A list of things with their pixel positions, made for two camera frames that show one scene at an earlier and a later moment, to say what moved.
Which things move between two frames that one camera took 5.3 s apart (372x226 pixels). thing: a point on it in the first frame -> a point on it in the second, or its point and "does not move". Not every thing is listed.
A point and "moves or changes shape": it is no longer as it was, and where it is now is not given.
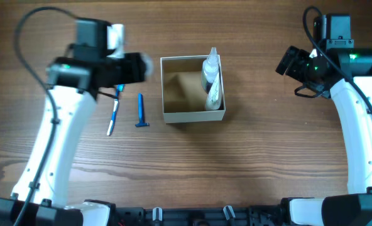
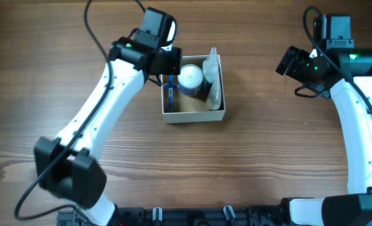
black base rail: [273, 215] does not move
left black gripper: [135, 67] -> [168, 61]
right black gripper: [286, 63] does not move
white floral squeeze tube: [213, 100] does not move
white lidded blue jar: [149, 65] moves or changes shape
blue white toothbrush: [120, 88] moves or changes shape
